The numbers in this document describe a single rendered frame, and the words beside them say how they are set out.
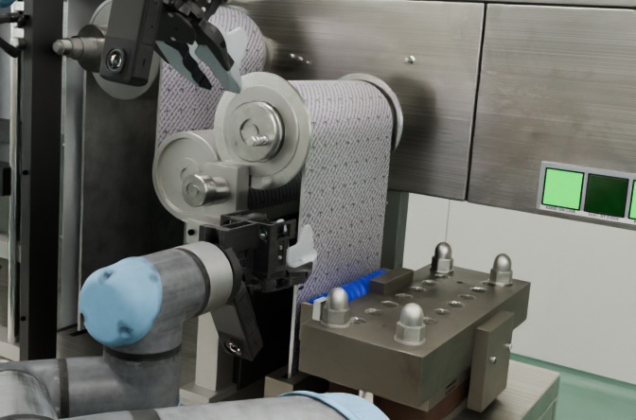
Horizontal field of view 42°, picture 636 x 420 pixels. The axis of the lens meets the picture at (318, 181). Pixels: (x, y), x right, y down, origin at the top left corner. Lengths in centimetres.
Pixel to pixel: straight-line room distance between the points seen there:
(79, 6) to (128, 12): 46
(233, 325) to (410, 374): 21
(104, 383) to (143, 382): 4
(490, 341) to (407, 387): 18
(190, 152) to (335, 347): 33
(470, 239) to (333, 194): 275
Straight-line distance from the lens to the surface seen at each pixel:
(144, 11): 82
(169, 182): 116
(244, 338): 96
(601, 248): 366
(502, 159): 126
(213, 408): 47
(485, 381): 112
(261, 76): 104
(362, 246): 120
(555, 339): 381
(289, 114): 102
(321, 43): 138
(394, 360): 97
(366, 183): 118
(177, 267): 82
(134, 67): 82
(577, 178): 122
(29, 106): 114
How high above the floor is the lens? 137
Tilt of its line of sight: 10 degrees down
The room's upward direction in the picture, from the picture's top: 4 degrees clockwise
